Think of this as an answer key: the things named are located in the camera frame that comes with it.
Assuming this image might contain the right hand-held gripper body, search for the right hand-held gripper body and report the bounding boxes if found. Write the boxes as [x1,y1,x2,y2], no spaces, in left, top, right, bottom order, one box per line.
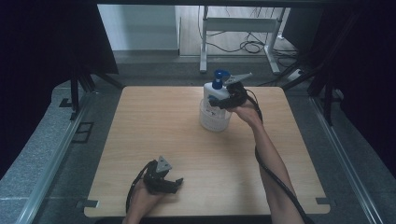
[222,72,254,110]

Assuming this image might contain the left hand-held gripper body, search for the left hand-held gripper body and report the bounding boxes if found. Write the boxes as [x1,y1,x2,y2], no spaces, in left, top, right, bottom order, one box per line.
[143,155,176,196]

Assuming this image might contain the white pump bottle blue cap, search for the white pump bottle blue cap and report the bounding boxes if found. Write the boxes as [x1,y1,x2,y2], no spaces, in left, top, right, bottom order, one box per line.
[203,68,233,121]

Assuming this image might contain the person's right hand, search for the person's right hand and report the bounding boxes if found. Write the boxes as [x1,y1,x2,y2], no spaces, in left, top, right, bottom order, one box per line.
[233,98,264,129]

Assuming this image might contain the person's left hand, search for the person's left hand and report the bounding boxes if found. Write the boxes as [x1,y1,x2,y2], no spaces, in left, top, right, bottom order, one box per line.
[124,179,163,219]

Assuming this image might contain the white power strip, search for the white power strip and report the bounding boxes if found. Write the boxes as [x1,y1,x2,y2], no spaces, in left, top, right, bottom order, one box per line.
[287,69,304,82]

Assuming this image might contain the black metal stand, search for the black metal stand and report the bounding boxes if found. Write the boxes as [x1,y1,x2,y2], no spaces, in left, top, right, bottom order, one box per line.
[281,12,365,127]

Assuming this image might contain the black tripod stand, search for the black tripod stand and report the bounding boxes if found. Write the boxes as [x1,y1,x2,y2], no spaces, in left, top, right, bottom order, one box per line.
[69,62,125,121]

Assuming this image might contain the black curtain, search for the black curtain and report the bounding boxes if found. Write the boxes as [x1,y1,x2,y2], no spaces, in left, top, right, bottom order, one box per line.
[283,0,396,175]
[0,0,120,180]

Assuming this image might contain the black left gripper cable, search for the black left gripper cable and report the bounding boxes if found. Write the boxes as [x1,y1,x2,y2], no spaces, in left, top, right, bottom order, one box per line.
[125,160,156,215]

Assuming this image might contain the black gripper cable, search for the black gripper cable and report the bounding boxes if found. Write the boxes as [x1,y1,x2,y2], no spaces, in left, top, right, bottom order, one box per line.
[125,160,156,215]
[244,88,313,224]

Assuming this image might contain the black floor cables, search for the black floor cables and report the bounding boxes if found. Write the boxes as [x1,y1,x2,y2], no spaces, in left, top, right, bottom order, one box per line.
[199,6,301,68]

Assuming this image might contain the white metal desk frame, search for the white metal desk frame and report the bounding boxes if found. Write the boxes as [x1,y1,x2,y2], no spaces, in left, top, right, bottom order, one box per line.
[199,5,287,75]

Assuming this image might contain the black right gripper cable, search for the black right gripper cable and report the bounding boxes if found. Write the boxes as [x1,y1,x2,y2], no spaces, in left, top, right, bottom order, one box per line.
[244,88,313,224]

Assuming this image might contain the aluminium rail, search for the aluminium rail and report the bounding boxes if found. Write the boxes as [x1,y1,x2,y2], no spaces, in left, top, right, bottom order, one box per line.
[309,96,385,224]
[18,91,92,224]

